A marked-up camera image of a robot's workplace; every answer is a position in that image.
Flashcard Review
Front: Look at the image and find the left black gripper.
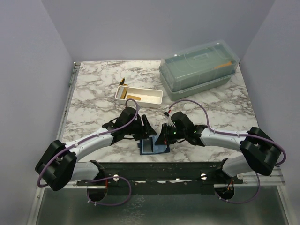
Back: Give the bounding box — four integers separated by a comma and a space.
125, 115, 157, 141

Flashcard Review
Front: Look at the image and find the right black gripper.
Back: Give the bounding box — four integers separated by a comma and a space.
155, 123, 187, 146

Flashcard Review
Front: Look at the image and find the blue card holder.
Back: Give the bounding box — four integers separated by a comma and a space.
137, 135, 170, 155

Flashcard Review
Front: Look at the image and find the white rectangular tray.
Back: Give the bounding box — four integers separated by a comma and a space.
115, 85, 163, 108

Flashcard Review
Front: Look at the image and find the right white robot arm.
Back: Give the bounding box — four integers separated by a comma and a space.
155, 112, 281, 184

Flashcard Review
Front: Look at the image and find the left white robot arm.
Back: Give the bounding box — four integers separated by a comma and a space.
35, 106, 157, 191

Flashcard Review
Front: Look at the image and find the gold card lying in tray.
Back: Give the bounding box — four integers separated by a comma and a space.
126, 95, 141, 101

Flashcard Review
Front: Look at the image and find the stack of cards in tray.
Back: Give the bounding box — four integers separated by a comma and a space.
120, 87, 127, 99

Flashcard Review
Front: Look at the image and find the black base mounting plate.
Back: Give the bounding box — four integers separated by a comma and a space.
77, 161, 244, 195

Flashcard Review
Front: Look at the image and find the green bin with clear lid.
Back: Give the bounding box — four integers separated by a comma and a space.
159, 40, 240, 101

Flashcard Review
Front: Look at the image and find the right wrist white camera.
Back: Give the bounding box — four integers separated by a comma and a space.
164, 110, 175, 127

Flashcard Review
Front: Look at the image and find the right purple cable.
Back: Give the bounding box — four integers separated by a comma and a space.
167, 99, 287, 205

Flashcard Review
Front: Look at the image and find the yellow black handled screwdriver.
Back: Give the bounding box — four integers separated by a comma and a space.
119, 78, 126, 86

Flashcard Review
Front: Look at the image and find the left aluminium rail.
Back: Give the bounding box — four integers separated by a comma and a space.
36, 180, 82, 188

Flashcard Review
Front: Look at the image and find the aluminium rail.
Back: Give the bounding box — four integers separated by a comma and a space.
237, 166, 285, 186
36, 180, 82, 188

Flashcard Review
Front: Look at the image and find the right aluminium rail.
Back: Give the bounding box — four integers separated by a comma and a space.
237, 166, 285, 186

